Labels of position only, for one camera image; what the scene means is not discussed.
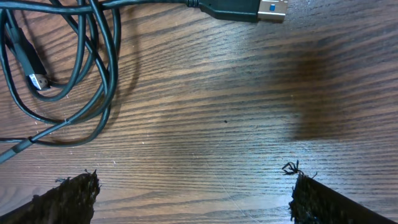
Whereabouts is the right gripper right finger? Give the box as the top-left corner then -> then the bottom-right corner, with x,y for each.
282,161 -> 397,224

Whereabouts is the long black USB cable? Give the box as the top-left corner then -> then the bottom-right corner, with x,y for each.
0,0 -> 289,164

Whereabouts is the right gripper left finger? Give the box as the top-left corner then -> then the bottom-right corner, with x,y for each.
1,170 -> 100,224

